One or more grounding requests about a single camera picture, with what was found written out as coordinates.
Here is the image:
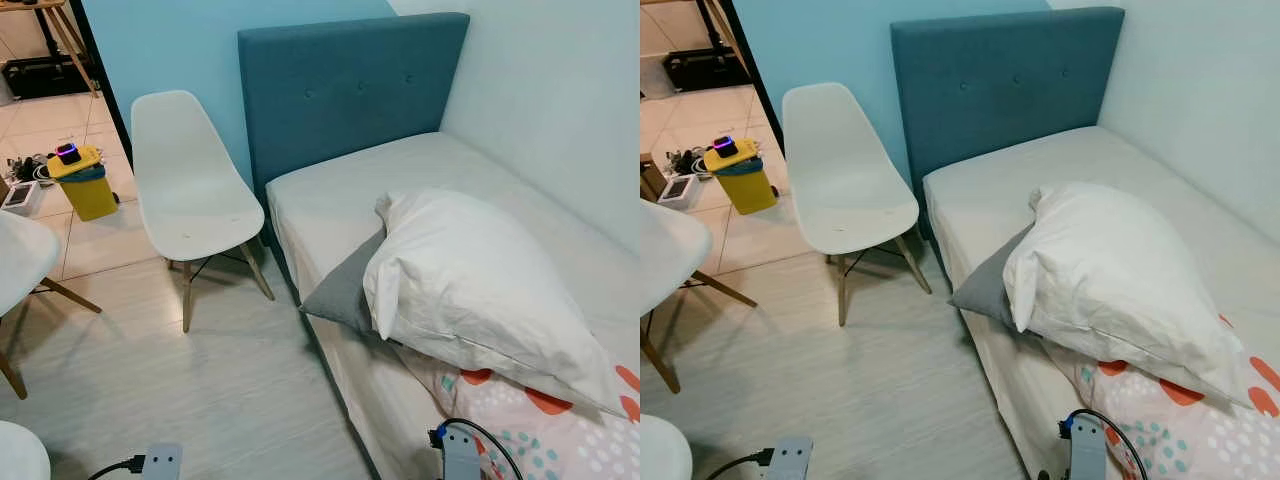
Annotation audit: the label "white shell chair wooden legs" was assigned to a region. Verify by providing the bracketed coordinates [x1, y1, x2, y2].
[0, 209, 103, 401]
[130, 90, 276, 335]
[781, 82, 933, 328]
[640, 200, 759, 395]

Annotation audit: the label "white pillow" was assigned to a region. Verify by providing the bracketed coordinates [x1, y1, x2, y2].
[1003, 181, 1252, 411]
[362, 188, 630, 417]

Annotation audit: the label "grey pillow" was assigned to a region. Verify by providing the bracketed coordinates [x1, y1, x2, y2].
[300, 228, 392, 342]
[948, 222, 1033, 332]

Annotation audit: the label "white box on floor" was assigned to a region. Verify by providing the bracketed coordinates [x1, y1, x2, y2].
[656, 174, 702, 210]
[0, 180, 42, 217]

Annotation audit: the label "yellow waste bin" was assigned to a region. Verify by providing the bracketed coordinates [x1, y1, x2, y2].
[47, 145, 121, 223]
[703, 139, 780, 216]

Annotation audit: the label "black case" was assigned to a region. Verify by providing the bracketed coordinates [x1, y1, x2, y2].
[661, 47, 753, 94]
[1, 55, 98, 102]

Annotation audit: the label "white rounded seat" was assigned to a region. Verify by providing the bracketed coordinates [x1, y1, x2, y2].
[0, 420, 52, 480]
[640, 414, 694, 480]

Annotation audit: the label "patterned pink blanket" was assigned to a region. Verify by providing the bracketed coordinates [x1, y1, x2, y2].
[420, 344, 641, 480]
[1068, 314, 1280, 480]

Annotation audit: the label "white bed mattress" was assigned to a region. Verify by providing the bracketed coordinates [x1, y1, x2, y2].
[265, 131, 641, 480]
[921, 125, 1280, 480]

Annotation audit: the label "blue fabric headboard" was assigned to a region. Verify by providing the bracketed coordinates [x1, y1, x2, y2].
[237, 12, 471, 205]
[890, 7, 1126, 191]

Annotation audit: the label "tangle of black cables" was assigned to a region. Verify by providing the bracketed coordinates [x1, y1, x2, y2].
[3, 152, 63, 188]
[658, 146, 713, 181]

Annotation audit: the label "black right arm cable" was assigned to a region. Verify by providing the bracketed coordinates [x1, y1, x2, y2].
[1040, 407, 1152, 480]
[428, 417, 524, 480]

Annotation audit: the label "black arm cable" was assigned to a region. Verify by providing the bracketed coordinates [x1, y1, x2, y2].
[704, 448, 777, 480]
[87, 454, 147, 480]
[1040, 407, 1152, 480]
[428, 417, 524, 480]

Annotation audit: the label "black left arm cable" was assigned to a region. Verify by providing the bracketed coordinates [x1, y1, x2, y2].
[704, 448, 777, 480]
[87, 454, 147, 480]

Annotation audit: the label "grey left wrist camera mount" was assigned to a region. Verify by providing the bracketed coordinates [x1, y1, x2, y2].
[140, 443, 185, 480]
[769, 436, 814, 480]

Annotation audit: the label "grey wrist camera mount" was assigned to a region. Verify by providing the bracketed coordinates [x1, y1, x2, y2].
[769, 436, 814, 480]
[1067, 415, 1110, 480]
[439, 422, 485, 480]
[140, 443, 185, 480]

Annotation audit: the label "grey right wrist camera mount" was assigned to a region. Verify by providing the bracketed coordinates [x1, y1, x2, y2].
[439, 422, 485, 480]
[1067, 415, 1110, 480]

